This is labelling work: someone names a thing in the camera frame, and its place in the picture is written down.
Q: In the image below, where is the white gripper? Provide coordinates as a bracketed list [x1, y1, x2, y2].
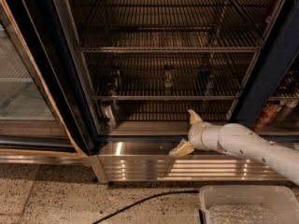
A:
[169, 109, 221, 157]

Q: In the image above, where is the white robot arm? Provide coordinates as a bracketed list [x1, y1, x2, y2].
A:
[169, 109, 299, 185]

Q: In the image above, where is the dark can right shelf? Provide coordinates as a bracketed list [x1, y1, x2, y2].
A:
[197, 66, 215, 96]

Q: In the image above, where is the dark can shelf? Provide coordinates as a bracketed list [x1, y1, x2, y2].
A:
[197, 66, 215, 96]
[107, 64, 121, 95]

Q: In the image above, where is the stainless steel fridge base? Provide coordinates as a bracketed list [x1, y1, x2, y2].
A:
[89, 142, 285, 183]

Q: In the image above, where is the red can right compartment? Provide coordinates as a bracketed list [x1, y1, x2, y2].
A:
[253, 101, 279, 132]

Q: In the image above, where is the silver can fridge floor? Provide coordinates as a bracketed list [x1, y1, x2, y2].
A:
[100, 101, 116, 126]

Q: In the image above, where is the dark can left shelf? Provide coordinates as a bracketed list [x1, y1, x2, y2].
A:
[107, 64, 121, 95]

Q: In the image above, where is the grey can right compartment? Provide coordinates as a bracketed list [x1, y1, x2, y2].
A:
[277, 100, 299, 121]

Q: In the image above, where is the open glass fridge door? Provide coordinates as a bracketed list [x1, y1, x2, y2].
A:
[0, 0, 93, 157]

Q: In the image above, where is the clear plastic bin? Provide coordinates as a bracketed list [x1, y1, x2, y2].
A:
[199, 185, 299, 224]

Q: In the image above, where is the black floor cable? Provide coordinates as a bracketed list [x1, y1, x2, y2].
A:
[92, 189, 200, 224]

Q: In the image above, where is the lower wire fridge shelf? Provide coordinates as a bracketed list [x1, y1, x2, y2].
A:
[89, 52, 253, 101]

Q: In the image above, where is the wire fridge shelf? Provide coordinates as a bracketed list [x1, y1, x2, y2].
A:
[89, 52, 253, 101]
[78, 0, 270, 53]

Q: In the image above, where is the dark blue fridge door frame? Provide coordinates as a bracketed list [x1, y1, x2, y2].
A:
[229, 0, 299, 128]

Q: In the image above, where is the upper wire fridge shelf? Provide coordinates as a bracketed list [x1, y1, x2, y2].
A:
[78, 0, 270, 53]

